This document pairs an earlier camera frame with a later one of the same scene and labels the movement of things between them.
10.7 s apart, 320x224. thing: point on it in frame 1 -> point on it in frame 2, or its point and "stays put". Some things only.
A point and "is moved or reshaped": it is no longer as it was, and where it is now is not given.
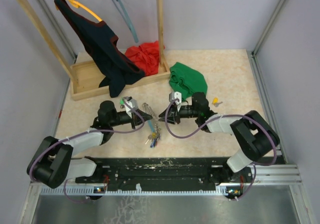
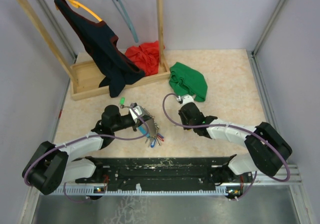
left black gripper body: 125,118 stays put
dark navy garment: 99,43 stays put
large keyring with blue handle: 154,137 is moved or reshaped
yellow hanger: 76,4 stays put
